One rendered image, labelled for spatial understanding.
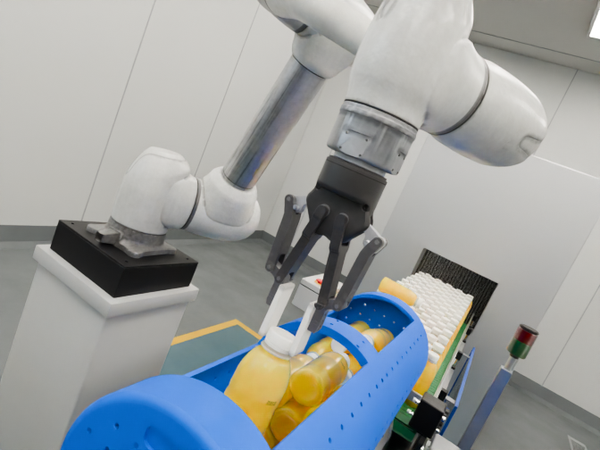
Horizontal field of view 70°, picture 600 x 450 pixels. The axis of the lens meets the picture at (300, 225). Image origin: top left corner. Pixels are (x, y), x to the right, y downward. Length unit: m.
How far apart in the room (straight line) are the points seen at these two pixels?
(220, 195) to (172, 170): 0.14
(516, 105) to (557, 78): 5.17
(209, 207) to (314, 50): 0.50
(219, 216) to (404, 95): 0.84
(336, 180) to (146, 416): 0.31
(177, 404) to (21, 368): 1.01
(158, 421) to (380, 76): 0.41
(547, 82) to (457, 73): 5.23
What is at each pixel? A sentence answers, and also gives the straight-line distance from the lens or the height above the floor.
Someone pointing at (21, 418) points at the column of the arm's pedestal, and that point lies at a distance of 1.50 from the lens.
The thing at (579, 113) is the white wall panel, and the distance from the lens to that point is 5.64.
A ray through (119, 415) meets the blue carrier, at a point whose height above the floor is 1.18.
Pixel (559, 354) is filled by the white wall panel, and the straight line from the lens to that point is 5.62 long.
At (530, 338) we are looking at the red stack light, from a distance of 1.63.
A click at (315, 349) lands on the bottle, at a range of 1.12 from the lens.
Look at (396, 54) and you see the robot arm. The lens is 0.47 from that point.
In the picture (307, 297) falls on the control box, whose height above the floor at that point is 1.05.
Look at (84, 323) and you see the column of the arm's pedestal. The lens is 1.23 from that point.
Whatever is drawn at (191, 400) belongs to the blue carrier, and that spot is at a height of 1.23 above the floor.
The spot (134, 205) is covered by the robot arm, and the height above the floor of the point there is 1.20.
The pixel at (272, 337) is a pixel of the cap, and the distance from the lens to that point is 0.54.
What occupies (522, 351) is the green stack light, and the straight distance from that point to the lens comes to 1.64.
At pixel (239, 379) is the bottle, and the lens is 0.55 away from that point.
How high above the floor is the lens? 1.52
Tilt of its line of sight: 10 degrees down
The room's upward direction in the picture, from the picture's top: 23 degrees clockwise
